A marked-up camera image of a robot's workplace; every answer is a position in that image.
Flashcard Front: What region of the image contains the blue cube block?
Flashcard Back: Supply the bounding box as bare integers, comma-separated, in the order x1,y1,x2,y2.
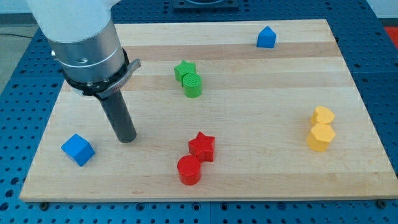
61,134,95,167

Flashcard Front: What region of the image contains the blue pentagon block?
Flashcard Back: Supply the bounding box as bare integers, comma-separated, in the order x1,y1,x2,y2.
256,26,277,49

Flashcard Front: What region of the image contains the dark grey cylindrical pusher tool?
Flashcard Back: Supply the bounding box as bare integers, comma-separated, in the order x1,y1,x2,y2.
98,91,137,143

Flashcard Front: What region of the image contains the yellow hexagon block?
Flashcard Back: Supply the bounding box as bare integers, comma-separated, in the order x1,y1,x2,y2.
306,123,336,152

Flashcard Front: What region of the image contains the green star block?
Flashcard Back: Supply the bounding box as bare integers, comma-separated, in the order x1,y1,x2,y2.
174,60,197,85

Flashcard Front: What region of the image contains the green cylinder block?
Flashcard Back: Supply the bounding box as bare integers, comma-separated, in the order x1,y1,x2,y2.
182,73,202,98

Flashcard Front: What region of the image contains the yellow heart block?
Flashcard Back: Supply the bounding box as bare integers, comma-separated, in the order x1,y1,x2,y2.
310,106,335,125

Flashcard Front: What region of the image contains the red cylinder block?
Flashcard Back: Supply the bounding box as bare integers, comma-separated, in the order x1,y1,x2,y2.
177,155,201,185

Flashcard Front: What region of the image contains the red star block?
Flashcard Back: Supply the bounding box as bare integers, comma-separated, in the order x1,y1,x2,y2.
188,132,215,162

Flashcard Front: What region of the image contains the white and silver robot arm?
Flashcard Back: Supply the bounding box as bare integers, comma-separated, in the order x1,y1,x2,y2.
27,0,141,99

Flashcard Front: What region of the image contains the wooden board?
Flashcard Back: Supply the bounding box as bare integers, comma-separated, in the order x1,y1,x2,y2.
20,19,397,202

